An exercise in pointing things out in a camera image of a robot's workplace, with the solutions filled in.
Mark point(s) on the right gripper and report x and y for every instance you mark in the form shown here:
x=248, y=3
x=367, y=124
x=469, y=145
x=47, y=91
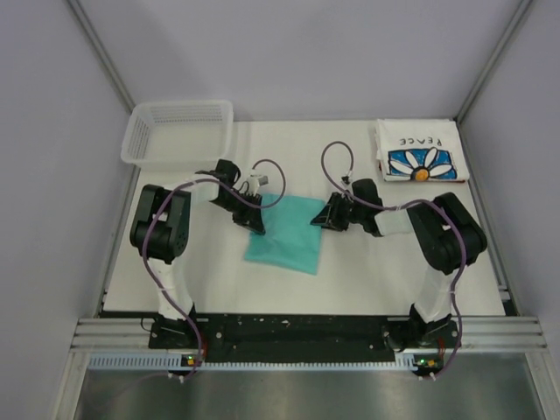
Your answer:
x=330, y=214

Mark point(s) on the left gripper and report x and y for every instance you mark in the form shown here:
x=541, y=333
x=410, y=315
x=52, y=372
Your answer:
x=249, y=218

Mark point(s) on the teal t-shirt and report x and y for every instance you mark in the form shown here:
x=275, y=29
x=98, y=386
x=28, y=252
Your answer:
x=290, y=240

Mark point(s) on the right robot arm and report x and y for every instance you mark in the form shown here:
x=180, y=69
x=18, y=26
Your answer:
x=448, y=236

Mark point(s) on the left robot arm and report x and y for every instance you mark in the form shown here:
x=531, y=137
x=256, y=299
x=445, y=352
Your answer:
x=161, y=225

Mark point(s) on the white flower print t-shirt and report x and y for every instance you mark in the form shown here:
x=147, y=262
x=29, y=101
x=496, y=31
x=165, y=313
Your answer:
x=420, y=150

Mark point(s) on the white plastic basket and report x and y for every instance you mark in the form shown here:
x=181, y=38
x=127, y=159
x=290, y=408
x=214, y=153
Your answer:
x=175, y=136

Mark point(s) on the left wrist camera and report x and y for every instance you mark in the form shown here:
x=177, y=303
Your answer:
x=254, y=181

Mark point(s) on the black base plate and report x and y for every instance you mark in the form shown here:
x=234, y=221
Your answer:
x=280, y=338

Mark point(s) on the white slotted cable duct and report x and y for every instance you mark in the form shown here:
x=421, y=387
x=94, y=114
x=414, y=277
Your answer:
x=183, y=363

